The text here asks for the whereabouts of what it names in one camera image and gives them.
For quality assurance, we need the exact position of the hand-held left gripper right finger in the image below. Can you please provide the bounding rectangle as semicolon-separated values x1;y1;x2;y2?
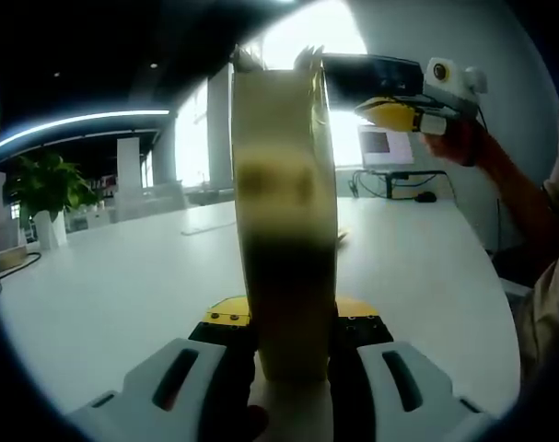
327;297;496;442

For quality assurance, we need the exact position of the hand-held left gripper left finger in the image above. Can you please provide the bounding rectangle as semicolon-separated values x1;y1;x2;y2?
66;296;257;442

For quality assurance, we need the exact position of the gold mask box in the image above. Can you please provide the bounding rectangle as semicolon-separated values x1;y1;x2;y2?
230;66;343;383

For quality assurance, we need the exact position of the small wooden box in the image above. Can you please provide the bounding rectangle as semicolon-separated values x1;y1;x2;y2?
0;243;29;273

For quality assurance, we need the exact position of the person's right hand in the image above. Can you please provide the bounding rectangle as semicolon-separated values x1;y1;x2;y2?
421;122;496;167

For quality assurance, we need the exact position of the person's left hand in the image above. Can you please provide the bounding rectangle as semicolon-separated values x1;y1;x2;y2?
246;403;269;442

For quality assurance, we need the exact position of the black laptop stand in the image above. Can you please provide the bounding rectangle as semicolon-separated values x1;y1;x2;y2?
352;169;448;200

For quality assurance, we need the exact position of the white table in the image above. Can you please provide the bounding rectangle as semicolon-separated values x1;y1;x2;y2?
0;195;522;415

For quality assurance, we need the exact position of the white plant pot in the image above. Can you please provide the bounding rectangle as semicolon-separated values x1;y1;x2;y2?
32;209;68;250

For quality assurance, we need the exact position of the white pillar board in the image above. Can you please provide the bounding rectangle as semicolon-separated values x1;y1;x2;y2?
116;136;145;189

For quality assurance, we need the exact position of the green potted plant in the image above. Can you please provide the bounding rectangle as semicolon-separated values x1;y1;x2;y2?
5;154;99;222

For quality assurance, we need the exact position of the long curved ceiling light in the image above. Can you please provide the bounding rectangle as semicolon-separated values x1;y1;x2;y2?
0;109;170;157

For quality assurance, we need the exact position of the black wall monitor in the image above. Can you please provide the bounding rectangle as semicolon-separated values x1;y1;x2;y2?
322;52;425;100

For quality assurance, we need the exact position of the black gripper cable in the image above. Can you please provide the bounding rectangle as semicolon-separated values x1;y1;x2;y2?
474;99;502;250

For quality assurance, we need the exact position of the black table cable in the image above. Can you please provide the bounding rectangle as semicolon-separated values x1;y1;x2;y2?
0;251;43;282

